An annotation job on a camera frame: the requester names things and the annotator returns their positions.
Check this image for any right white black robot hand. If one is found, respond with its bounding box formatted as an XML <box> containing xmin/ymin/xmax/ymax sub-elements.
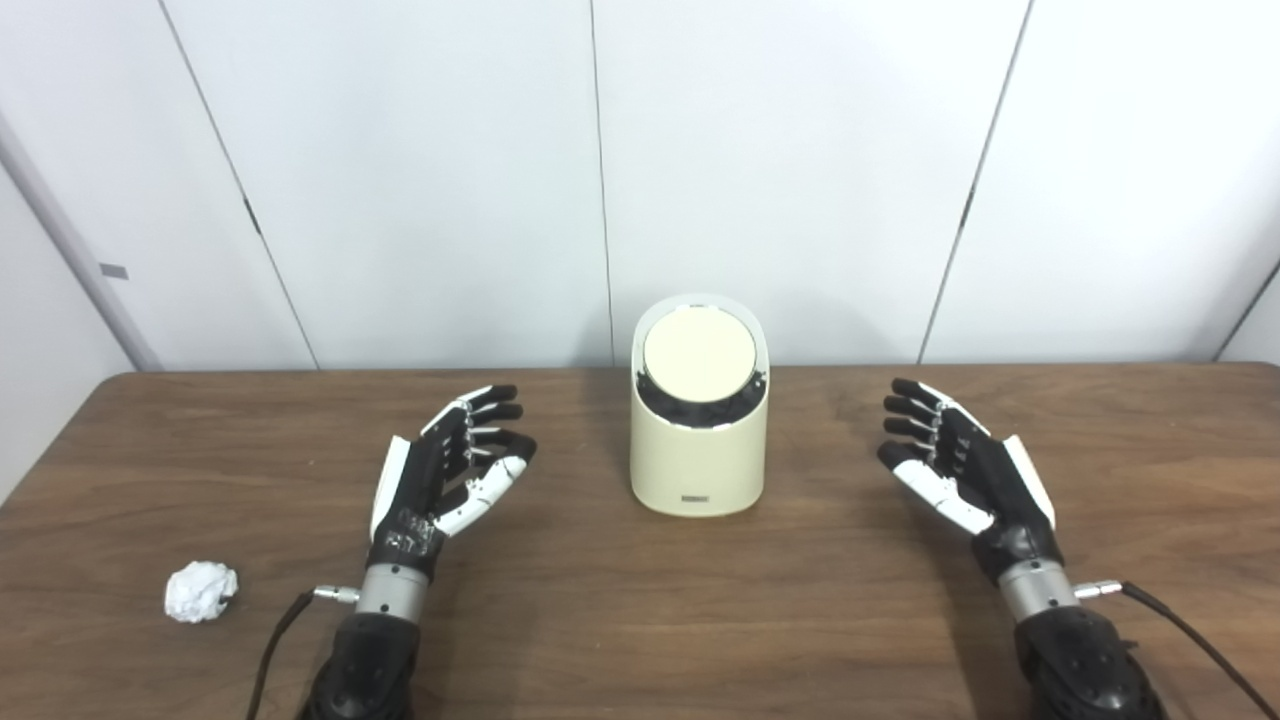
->
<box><xmin>877</xmin><ymin>377</ymin><xmax>1064</xmax><ymax>586</ymax></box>

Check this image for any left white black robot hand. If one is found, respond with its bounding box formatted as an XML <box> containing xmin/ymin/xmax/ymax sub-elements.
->
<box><xmin>368</xmin><ymin>383</ymin><xmax>538</xmax><ymax>581</ymax></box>

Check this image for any white paper ball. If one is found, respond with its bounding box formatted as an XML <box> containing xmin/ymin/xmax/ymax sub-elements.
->
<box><xmin>164</xmin><ymin>561</ymin><xmax>240</xmax><ymax>624</ymax></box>

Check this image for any cream-colored bin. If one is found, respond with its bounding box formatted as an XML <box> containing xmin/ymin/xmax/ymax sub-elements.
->
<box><xmin>629</xmin><ymin>293</ymin><xmax>771</xmax><ymax>518</ymax></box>

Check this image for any cream round bin lid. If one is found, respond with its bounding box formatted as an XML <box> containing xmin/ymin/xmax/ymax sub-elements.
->
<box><xmin>642</xmin><ymin>307</ymin><xmax>759</xmax><ymax>405</ymax></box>

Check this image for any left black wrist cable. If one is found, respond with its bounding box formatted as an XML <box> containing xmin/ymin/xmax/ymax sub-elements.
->
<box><xmin>245</xmin><ymin>586</ymin><xmax>361</xmax><ymax>720</ymax></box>

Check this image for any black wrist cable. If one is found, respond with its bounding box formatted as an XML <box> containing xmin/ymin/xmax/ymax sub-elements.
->
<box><xmin>245</xmin><ymin>586</ymin><xmax>361</xmax><ymax>720</ymax></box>
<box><xmin>1073</xmin><ymin>578</ymin><xmax>1280</xmax><ymax>720</ymax></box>

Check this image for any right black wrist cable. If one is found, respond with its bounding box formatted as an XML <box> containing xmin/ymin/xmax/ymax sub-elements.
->
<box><xmin>1073</xmin><ymin>578</ymin><xmax>1280</xmax><ymax>720</ymax></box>

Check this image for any grey wall post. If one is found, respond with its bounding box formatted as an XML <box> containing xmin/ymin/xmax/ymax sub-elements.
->
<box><xmin>0</xmin><ymin>110</ymin><xmax>161</xmax><ymax>373</ymax></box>

